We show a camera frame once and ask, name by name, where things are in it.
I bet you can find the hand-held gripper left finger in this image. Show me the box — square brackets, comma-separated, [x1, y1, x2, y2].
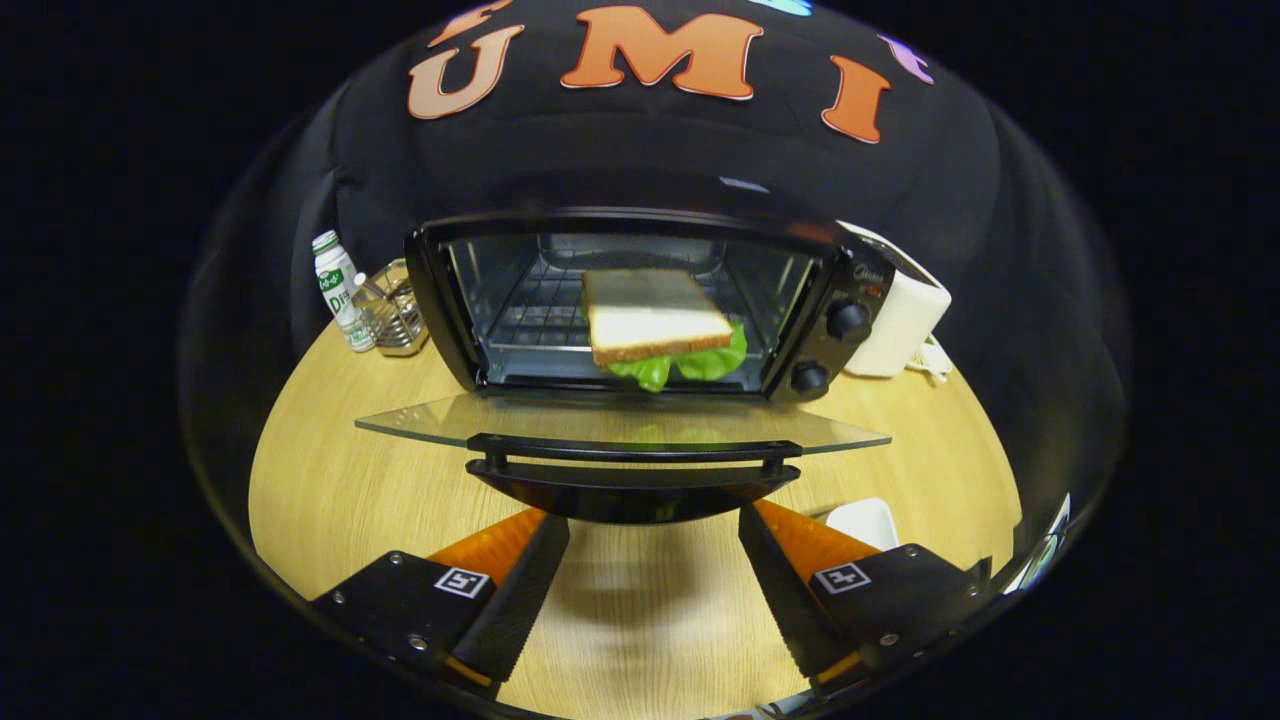
[312, 508, 571, 699]

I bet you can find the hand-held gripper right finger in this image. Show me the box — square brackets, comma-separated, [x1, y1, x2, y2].
[738, 500, 993, 699]

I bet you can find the black toaster oven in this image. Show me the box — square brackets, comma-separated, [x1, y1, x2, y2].
[355, 207, 894, 525]

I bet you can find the bread and lettuce sandwich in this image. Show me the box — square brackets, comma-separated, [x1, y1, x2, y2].
[581, 267, 749, 394]

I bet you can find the white slot toaster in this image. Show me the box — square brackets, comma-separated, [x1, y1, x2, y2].
[835, 220, 953, 379]

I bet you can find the white rectangular plate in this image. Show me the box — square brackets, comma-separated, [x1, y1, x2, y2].
[825, 497, 901, 553]

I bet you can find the white plastic drink bottle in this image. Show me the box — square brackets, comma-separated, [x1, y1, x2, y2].
[311, 230, 378, 353]

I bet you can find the metal wire basket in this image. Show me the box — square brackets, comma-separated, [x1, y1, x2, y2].
[352, 258, 431, 358]

